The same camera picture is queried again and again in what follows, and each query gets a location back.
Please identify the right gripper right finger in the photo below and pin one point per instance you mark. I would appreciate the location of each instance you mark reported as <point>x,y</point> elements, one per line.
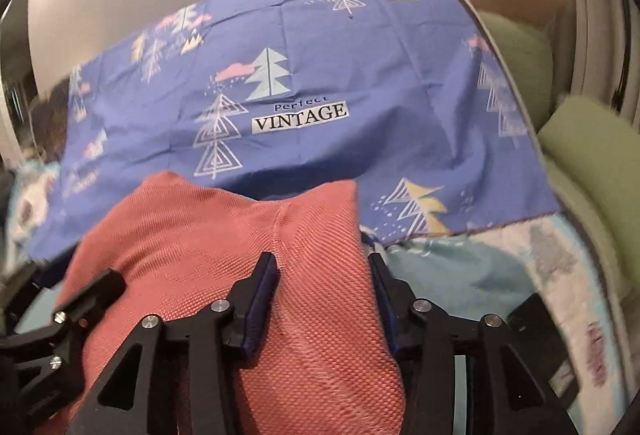
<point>503,395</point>

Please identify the blue tree print sheet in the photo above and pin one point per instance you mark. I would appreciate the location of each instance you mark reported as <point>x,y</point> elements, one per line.
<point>409,99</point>

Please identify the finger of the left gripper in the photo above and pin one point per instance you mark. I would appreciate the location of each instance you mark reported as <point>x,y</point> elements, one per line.
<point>89,305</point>

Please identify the green pillow near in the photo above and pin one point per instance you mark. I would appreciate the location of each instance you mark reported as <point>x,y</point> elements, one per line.
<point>600,152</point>

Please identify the dark headboard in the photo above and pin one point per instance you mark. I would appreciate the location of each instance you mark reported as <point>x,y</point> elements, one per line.
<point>48,115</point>

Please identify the white quilted bed cover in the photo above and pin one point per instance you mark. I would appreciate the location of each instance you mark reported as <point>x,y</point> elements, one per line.
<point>582,303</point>

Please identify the grey pleated curtain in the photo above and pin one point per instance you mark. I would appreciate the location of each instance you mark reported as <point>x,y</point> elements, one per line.
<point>596,54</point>

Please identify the green pillow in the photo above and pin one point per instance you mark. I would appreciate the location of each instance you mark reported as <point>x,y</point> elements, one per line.
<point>600,152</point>
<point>527,52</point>

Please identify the teal patterned blanket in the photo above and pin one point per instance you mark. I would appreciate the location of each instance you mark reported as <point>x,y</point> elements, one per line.
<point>450,274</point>

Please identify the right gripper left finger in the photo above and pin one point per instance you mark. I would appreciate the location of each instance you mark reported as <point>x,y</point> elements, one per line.
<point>177,376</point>

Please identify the coral pink knit shirt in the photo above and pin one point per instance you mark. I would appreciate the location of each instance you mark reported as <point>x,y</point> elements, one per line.
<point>168,197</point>

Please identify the green pillow far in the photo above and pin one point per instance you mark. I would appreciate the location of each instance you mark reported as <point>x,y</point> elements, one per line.
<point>527,52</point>

